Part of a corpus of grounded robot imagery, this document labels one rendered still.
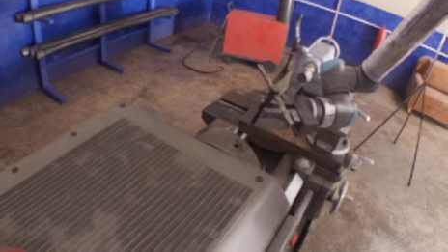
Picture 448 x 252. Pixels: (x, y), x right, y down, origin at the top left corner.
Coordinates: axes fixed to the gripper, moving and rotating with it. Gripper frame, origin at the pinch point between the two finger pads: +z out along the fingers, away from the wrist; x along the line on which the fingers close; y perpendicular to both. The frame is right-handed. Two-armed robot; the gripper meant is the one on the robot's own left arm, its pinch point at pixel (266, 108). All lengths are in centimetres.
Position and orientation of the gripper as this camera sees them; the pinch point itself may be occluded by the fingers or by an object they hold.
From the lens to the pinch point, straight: 72.3
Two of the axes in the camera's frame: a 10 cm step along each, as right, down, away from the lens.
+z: -9.0, -0.5, -4.3
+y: 3.5, -6.6, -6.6
